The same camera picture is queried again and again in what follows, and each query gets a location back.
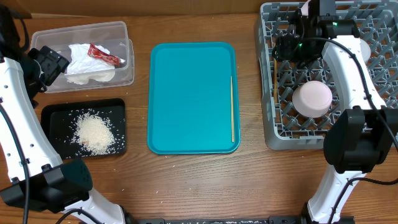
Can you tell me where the clear plastic bin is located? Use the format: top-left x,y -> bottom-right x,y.
31,21 -> 134,93

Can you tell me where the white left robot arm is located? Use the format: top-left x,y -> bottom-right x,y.
1,6 -> 134,223

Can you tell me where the white round plate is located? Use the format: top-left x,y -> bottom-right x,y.
300,0 -> 311,16

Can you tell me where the black rectangular tray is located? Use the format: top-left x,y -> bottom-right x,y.
41,98 -> 127,159

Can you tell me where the teal plastic tray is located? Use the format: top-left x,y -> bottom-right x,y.
147,42 -> 241,155

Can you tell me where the white napkin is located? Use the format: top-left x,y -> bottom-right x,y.
65,44 -> 116,85

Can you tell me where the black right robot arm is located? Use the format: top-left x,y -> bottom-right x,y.
272,0 -> 397,223

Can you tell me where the pile of rice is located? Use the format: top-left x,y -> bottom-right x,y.
70,108 -> 116,156

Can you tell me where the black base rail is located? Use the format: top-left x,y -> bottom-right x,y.
136,216 -> 315,224

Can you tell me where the wooden chopstick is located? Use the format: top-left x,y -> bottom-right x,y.
273,58 -> 278,104
230,76 -> 234,142

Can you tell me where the grey small bowl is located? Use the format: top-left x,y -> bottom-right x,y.
360,39 -> 371,63

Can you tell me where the grey dishwasher rack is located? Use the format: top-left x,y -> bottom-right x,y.
254,1 -> 397,150

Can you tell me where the red snack wrapper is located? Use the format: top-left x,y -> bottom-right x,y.
88,43 -> 121,66

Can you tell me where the pink bowl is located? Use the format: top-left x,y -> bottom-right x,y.
292,81 -> 333,118

